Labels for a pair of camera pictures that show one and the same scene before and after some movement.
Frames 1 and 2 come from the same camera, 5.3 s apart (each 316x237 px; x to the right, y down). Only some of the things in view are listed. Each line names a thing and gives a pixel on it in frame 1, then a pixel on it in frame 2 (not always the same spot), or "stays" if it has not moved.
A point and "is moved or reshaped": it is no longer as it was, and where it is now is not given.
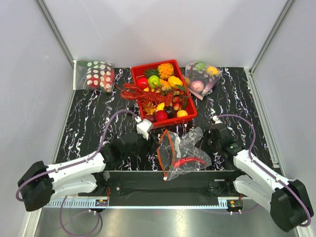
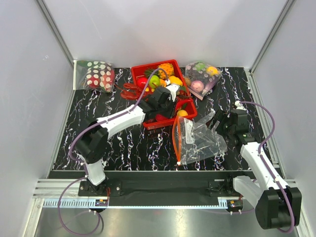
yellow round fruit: (181, 113) stays
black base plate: (149, 188) stays
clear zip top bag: (178, 154) is moved or reshaped
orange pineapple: (166, 70) stays
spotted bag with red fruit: (94, 75) stays
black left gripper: (149, 148) to (170, 112)
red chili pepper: (180, 161) to (188, 102)
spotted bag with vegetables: (200, 77) stays
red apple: (142, 82) stays
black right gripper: (207, 134) to (222, 117)
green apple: (153, 79) stays
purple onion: (197, 86) stays
